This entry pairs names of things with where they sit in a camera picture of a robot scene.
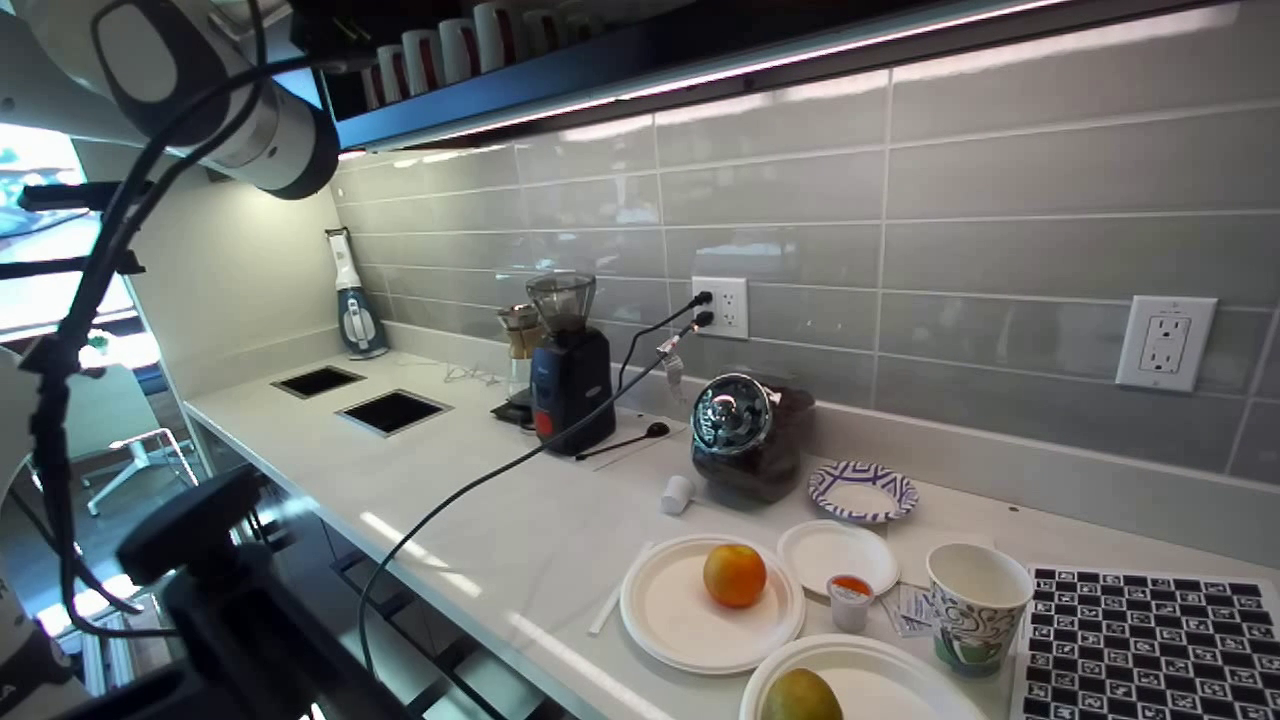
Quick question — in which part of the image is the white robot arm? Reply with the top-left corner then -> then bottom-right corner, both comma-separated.
3,0 -> 341,200

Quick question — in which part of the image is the small sauce cup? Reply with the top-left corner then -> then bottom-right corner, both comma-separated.
827,574 -> 874,633

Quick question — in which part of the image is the black dark upper shelf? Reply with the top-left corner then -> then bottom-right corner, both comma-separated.
298,0 -> 1204,148

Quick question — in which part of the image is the large patterned paper cup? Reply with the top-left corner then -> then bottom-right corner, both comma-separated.
924,543 -> 1034,677

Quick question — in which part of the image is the black coffee grinder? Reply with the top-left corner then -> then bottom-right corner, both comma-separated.
529,273 -> 617,455

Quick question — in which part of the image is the chrome dome brown appliance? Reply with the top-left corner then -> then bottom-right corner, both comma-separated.
687,372 -> 813,505

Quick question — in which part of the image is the small white bottle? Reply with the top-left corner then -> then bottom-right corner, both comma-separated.
659,477 -> 690,516

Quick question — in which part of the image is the orange fruit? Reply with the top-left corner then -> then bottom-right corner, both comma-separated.
704,543 -> 766,607

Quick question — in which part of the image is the large white paper plate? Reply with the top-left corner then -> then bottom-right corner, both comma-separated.
620,533 -> 803,677

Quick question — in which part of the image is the blue patterned paper plate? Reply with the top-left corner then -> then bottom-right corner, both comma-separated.
803,458 -> 921,529

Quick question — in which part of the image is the small white paper plate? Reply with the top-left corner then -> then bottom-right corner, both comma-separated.
776,520 -> 900,594

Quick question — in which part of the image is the handheld device on charger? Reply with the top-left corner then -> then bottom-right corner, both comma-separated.
329,229 -> 389,354

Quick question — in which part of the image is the yellow-green fruit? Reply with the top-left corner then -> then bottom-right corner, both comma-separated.
759,667 -> 845,720

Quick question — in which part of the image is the front white paper plate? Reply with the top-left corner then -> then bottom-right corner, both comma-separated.
736,634 -> 983,720

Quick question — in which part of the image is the black white checkerboard mat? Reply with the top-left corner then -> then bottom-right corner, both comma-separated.
1011,563 -> 1280,720

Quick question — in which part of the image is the white office chair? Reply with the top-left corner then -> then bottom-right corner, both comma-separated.
69,362 -> 196,512

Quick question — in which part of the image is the black power cord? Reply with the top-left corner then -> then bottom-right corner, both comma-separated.
352,292 -> 717,672

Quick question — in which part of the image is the white wall outlet left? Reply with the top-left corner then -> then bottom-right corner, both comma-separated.
690,275 -> 748,338

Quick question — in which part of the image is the white wall outlet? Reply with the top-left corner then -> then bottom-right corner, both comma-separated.
1117,295 -> 1214,390
690,275 -> 748,338

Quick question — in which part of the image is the white mug red handle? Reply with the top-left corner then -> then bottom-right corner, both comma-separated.
374,44 -> 403,104
434,21 -> 474,83
399,28 -> 441,97
470,5 -> 511,71

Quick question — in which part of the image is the black camera stand foreground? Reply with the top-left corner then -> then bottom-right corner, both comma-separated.
61,466 -> 408,720

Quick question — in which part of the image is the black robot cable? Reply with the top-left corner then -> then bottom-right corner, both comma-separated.
16,0 -> 325,634

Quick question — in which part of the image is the white wall outlet right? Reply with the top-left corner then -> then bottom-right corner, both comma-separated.
1117,295 -> 1214,390

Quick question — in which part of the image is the black tripod camera left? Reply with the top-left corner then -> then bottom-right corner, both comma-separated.
0,176 -> 117,281

